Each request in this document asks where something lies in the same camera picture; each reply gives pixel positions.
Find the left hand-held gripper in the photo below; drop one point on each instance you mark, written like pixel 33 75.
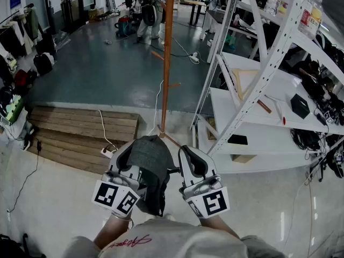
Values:
pixel 107 195

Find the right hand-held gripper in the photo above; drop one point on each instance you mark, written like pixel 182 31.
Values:
pixel 212 201

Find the dark grey fabric bag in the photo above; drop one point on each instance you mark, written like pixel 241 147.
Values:
pixel 150 154

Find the wooden coat rack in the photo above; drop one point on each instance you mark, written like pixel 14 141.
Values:
pixel 167 63

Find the person's left forearm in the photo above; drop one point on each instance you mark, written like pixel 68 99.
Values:
pixel 113 230

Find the person's right forearm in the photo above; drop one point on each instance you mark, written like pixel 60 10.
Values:
pixel 220 226

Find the clothes rack with garments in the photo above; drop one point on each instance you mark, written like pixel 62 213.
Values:
pixel 29 25

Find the white power strip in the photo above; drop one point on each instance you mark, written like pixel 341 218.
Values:
pixel 107 152
pixel 194 58

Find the wooden block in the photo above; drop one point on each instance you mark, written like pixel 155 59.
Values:
pixel 243 158

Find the black smartphone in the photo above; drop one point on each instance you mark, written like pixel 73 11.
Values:
pixel 237 140

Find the person's white shoe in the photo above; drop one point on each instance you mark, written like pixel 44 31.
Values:
pixel 168 217

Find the wooden pallet platform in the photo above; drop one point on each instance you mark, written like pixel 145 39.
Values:
pixel 67 133

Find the person's grey sweatshirt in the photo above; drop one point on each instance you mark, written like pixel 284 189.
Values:
pixel 174 240

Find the brown wooden stick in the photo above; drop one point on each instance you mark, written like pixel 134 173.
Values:
pixel 264 106

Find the white rod with red tip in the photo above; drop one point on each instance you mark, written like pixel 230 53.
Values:
pixel 284 120

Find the wooden triangle hanger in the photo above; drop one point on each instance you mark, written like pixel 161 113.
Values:
pixel 244 71

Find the black box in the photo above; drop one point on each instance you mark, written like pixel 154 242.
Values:
pixel 300 106

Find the white metal shelving unit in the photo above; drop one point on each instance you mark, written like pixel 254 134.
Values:
pixel 285 82

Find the green foam item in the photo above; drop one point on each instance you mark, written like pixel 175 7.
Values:
pixel 14 107

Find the small white box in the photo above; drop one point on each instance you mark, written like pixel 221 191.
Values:
pixel 210 43

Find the black and white bag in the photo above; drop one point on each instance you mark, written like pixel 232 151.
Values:
pixel 43 64

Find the green plastic stool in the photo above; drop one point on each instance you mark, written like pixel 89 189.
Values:
pixel 230 40

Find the red bag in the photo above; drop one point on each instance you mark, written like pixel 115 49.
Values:
pixel 21 78

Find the red and green vacuum cleaner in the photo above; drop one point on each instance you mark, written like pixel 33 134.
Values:
pixel 124 25

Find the pile of black equipment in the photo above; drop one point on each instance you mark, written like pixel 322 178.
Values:
pixel 319 87

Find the wooden table with black legs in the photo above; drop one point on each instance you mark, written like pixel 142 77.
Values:
pixel 194 2

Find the metal step ladder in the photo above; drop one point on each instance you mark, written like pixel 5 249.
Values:
pixel 110 0

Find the black framed glass door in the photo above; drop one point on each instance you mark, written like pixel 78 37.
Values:
pixel 70 7

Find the clear bottle with yellow-red label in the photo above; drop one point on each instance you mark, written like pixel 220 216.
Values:
pixel 310 15

